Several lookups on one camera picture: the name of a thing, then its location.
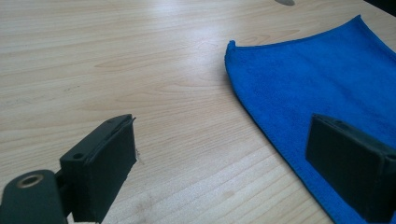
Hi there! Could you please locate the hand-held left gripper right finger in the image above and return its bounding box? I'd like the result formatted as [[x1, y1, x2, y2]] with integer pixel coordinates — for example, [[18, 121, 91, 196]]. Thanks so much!
[[304, 113, 396, 224]]

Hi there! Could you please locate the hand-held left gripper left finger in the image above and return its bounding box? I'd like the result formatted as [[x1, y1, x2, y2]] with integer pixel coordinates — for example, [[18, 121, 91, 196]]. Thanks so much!
[[59, 114, 138, 224]]

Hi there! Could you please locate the blue cloth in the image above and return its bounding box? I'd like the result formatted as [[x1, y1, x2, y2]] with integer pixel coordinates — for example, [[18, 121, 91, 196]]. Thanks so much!
[[224, 14, 396, 224]]

